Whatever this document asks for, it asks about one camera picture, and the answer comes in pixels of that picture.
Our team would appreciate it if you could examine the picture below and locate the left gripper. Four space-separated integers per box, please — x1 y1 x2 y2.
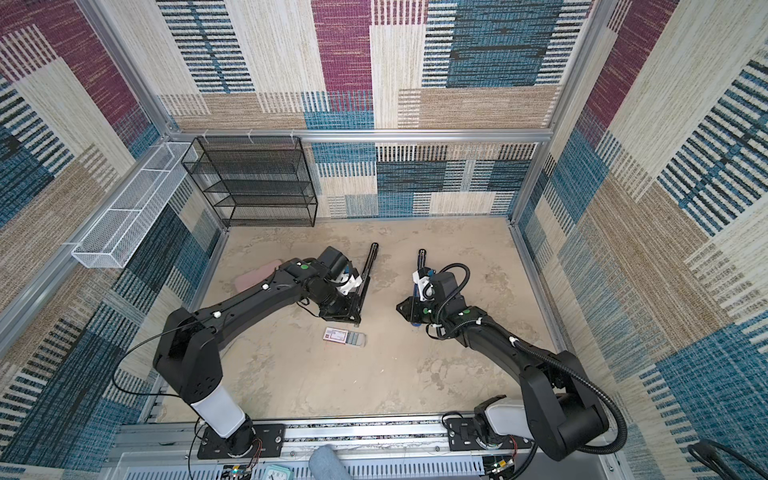
311 283 364 321

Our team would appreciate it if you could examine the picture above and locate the black stapler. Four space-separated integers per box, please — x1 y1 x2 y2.
356 242 379 315

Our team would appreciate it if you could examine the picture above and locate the red white staple box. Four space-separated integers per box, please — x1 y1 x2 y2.
323 327 350 344

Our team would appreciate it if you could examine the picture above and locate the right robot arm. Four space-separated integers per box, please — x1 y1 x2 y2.
397 268 610 460

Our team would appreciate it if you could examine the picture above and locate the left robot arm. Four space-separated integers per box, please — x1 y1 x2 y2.
153 243 379 457

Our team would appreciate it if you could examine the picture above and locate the pink pencil case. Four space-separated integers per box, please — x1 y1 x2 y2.
233 259 282 293

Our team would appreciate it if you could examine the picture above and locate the black mesh shelf rack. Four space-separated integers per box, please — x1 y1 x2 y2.
181 136 318 228

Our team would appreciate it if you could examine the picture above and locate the grey rounded object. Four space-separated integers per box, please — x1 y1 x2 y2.
308 445 352 480

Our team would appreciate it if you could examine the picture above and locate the teal electronics box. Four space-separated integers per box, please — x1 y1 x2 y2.
261 464 294 480

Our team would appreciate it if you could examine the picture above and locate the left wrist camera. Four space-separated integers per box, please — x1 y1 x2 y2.
337 274 363 295

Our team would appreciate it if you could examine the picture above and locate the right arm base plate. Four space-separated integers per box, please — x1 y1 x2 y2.
441 412 533 451

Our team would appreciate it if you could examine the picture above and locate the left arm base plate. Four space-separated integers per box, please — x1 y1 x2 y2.
195 424 286 460

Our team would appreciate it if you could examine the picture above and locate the white wire basket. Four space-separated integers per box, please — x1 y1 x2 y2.
71 142 189 269

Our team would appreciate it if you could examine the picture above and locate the black cable corner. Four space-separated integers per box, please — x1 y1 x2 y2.
687 439 767 480

